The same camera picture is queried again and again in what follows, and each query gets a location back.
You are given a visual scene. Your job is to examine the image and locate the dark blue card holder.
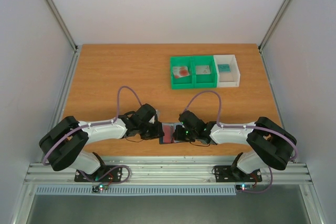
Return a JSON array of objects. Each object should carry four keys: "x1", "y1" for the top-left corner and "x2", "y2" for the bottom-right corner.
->
[{"x1": 159, "y1": 122, "x2": 187, "y2": 145}]

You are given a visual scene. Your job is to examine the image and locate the plain red card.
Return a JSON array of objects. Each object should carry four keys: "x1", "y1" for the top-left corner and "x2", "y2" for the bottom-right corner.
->
[{"x1": 163, "y1": 125, "x2": 174, "y2": 144}]

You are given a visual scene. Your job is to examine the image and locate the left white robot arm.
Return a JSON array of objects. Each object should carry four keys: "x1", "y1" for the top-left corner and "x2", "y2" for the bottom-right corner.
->
[{"x1": 39, "y1": 103, "x2": 164, "y2": 181}]

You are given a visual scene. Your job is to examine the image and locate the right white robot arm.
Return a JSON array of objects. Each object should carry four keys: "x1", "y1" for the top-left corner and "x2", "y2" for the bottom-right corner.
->
[{"x1": 172, "y1": 110, "x2": 298, "y2": 182}]

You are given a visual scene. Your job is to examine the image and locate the grey card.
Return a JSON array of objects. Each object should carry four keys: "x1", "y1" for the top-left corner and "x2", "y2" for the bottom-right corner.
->
[{"x1": 195, "y1": 65, "x2": 211, "y2": 75}]

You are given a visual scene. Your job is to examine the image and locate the teal card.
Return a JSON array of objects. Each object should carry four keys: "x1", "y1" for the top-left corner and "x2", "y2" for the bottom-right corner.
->
[{"x1": 217, "y1": 64, "x2": 231, "y2": 73}]

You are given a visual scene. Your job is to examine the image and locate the left green bin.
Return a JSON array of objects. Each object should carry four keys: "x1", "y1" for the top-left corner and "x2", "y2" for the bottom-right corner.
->
[{"x1": 170, "y1": 56, "x2": 194, "y2": 90}]

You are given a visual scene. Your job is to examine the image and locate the green bin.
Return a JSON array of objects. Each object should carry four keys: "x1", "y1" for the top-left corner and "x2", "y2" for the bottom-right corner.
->
[
  {"x1": 192, "y1": 55, "x2": 218, "y2": 89},
  {"x1": 170, "y1": 56, "x2": 194, "y2": 90}
]

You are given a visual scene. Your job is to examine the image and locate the middle green bin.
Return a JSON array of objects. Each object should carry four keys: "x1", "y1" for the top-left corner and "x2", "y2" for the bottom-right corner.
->
[{"x1": 192, "y1": 55, "x2": 218, "y2": 89}]

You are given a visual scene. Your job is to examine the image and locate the white bin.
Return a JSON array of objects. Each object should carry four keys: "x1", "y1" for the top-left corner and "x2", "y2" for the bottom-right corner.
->
[{"x1": 214, "y1": 55, "x2": 240, "y2": 88}]

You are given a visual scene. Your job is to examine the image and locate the right circuit board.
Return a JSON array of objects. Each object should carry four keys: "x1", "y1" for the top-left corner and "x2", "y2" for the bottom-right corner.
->
[{"x1": 236, "y1": 184, "x2": 256, "y2": 191}]

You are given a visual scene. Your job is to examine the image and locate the circuit board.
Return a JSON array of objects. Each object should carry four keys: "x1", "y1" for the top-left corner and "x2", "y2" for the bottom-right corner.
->
[
  {"x1": 236, "y1": 184, "x2": 256, "y2": 191},
  {"x1": 91, "y1": 184, "x2": 109, "y2": 193}
]

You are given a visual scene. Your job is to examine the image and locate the left circuit board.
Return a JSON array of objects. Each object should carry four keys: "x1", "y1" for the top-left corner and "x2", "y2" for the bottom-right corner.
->
[{"x1": 91, "y1": 184, "x2": 109, "y2": 193}]

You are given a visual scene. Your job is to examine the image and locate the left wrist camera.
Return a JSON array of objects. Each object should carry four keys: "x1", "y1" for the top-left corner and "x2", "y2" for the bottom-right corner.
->
[{"x1": 148, "y1": 110, "x2": 160, "y2": 124}]

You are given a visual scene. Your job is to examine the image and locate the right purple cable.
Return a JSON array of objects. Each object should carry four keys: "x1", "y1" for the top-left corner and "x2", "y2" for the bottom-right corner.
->
[{"x1": 183, "y1": 90, "x2": 299, "y2": 163}]

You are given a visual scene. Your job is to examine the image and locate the purple cable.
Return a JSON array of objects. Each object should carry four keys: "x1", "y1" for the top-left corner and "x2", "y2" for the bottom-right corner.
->
[
  {"x1": 183, "y1": 90, "x2": 299, "y2": 163},
  {"x1": 41, "y1": 86, "x2": 144, "y2": 166}
]

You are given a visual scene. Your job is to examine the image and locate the aluminium front rail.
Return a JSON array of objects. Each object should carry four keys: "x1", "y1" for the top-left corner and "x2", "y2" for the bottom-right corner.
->
[{"x1": 24, "y1": 156, "x2": 312, "y2": 185}]

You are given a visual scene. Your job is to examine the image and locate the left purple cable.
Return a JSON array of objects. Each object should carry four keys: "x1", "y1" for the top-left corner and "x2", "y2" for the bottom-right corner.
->
[{"x1": 41, "y1": 86, "x2": 144, "y2": 166}]

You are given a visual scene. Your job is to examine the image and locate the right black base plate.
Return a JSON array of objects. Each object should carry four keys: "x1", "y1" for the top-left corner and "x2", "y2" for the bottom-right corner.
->
[{"x1": 212, "y1": 165, "x2": 262, "y2": 183}]

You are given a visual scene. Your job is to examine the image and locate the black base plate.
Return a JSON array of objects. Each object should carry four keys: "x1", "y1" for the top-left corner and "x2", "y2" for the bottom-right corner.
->
[
  {"x1": 212, "y1": 165, "x2": 262, "y2": 183},
  {"x1": 74, "y1": 165, "x2": 131, "y2": 184}
]

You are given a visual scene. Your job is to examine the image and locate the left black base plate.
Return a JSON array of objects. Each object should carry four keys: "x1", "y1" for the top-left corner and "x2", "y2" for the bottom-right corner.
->
[{"x1": 74, "y1": 165, "x2": 131, "y2": 184}]

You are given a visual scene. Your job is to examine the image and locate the left aluminium frame post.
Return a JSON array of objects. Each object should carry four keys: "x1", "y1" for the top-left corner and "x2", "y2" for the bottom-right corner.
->
[{"x1": 29, "y1": 0, "x2": 79, "y2": 54}]

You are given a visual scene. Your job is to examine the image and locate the aluminium frame post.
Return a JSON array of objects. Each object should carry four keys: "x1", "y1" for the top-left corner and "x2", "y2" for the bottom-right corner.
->
[
  {"x1": 257, "y1": 0, "x2": 309, "y2": 53},
  {"x1": 29, "y1": 0, "x2": 79, "y2": 54}
]

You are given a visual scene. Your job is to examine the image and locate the grey slotted cable duct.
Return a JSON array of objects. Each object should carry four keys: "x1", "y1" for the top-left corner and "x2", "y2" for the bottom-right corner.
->
[{"x1": 35, "y1": 185, "x2": 236, "y2": 196}]

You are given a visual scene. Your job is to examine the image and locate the right aluminium frame post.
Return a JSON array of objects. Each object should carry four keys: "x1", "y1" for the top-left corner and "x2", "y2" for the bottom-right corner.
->
[{"x1": 257, "y1": 0, "x2": 309, "y2": 53}]

